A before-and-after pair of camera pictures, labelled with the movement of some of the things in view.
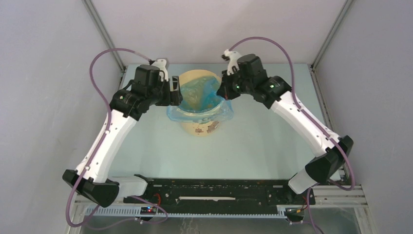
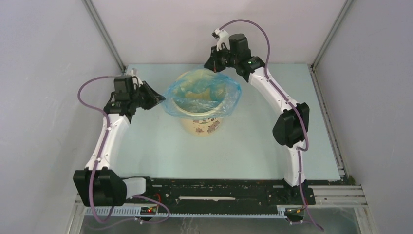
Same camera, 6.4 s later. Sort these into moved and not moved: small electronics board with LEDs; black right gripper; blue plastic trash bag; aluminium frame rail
Moved: black right gripper; blue plastic trash bag
Not moved: aluminium frame rail; small electronics board with LEDs
